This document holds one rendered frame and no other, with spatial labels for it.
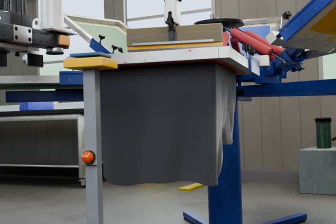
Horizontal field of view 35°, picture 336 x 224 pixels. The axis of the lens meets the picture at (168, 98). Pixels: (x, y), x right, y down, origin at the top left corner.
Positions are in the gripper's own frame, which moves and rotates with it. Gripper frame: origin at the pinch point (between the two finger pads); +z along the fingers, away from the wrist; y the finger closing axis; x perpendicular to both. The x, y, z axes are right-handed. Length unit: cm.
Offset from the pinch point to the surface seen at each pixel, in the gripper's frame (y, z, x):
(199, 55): 40.5, 12.8, 19.8
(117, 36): -166, -29, -90
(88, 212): 60, 62, -12
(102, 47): -116, -13, -81
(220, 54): 41, 13, 27
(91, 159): 63, 45, -9
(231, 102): -2.7, 27.7, 22.9
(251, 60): -8.8, 10.5, 30.9
